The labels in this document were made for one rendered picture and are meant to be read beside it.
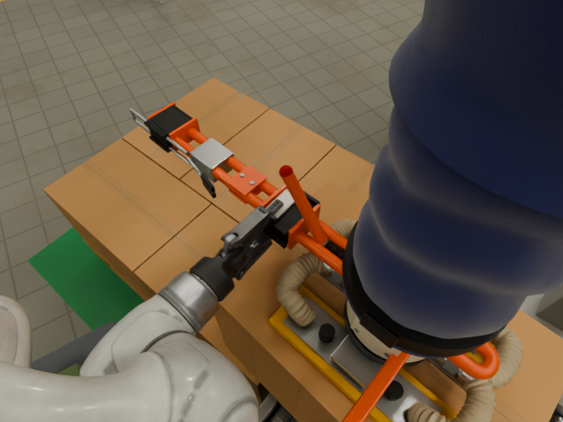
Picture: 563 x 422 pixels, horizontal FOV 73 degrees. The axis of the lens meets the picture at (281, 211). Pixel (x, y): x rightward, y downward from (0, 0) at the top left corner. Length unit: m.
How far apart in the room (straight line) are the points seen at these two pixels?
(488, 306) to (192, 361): 0.32
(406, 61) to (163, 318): 0.45
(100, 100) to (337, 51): 1.87
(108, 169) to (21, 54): 2.28
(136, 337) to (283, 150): 1.30
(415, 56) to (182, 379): 0.38
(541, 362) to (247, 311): 0.54
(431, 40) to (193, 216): 1.34
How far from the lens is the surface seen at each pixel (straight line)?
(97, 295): 2.14
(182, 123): 0.87
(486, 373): 0.66
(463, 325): 0.45
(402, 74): 0.31
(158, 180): 1.70
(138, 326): 0.59
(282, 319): 0.74
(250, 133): 1.82
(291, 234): 0.66
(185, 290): 0.61
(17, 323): 1.00
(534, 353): 0.88
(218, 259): 0.63
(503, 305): 0.45
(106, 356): 0.60
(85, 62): 3.61
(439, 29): 0.28
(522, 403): 0.84
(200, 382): 0.46
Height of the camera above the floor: 1.78
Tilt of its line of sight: 55 degrees down
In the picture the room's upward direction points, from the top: straight up
